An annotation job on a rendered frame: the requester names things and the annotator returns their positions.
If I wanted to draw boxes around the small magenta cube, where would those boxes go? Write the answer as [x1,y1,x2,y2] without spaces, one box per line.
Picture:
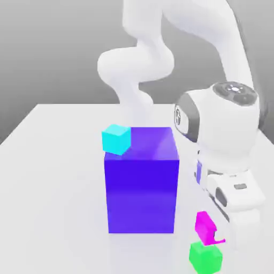
[194,210,226,246]

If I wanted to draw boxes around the large blue box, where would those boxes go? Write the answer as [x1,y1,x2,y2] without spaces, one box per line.
[104,126,180,234]

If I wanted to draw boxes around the small green cube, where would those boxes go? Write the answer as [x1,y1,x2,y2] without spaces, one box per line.
[188,241,224,274]

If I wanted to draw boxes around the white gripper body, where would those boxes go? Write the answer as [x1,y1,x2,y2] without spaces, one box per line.
[207,191,262,252]

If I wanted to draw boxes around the small cyan cube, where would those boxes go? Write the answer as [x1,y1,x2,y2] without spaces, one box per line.
[101,124,132,156]

